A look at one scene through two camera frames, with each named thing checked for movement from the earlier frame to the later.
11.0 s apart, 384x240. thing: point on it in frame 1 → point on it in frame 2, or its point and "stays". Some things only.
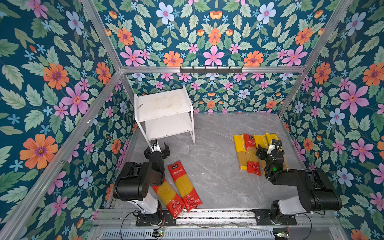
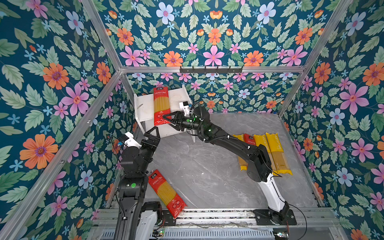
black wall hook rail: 210,70 stays
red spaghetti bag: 187,191 → 161,106
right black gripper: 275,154 → 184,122
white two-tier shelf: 162,113 stays
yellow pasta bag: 261,140 stays
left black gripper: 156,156 → 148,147
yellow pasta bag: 240,145 stays
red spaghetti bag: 170,198 stays
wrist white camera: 274,143 → 184,106
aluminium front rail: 125,218 stays
